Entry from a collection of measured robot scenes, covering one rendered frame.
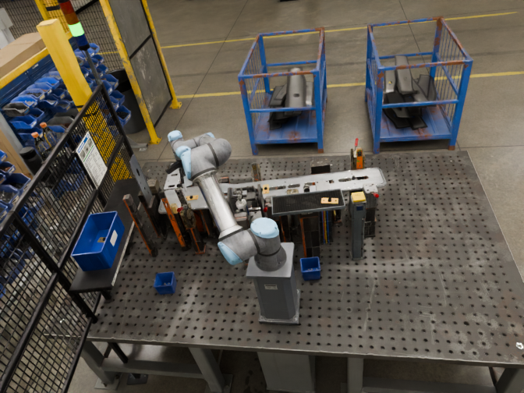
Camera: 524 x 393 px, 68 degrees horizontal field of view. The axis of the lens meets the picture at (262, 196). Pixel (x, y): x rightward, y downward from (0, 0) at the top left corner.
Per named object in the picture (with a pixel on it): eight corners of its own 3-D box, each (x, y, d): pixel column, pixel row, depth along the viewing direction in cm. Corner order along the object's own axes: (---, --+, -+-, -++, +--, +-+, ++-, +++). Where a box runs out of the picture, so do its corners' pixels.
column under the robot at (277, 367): (315, 394, 241) (307, 338, 198) (266, 389, 247) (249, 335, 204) (316, 346, 263) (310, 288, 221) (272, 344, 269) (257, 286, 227)
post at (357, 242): (362, 249, 231) (364, 192, 203) (365, 259, 225) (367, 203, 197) (349, 250, 232) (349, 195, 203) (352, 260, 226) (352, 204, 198)
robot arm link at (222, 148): (235, 135, 171) (207, 127, 215) (212, 143, 168) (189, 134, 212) (243, 159, 175) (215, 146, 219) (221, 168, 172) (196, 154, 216)
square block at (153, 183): (173, 217, 277) (157, 178, 254) (171, 225, 271) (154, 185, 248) (162, 218, 278) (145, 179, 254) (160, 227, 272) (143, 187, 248)
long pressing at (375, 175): (379, 164, 243) (379, 162, 242) (388, 188, 226) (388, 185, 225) (164, 190, 254) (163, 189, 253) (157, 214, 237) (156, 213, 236)
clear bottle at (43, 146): (61, 160, 215) (43, 129, 202) (56, 167, 210) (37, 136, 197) (50, 161, 216) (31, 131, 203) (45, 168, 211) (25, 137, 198)
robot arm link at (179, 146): (196, 143, 204) (189, 135, 212) (176, 151, 201) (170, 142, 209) (200, 156, 209) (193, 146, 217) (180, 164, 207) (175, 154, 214)
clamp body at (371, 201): (373, 224, 244) (377, 180, 221) (378, 238, 236) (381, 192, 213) (358, 226, 245) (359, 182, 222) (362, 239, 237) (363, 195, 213)
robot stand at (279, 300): (298, 325, 200) (290, 277, 174) (258, 323, 204) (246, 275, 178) (300, 291, 215) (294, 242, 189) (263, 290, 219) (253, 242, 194)
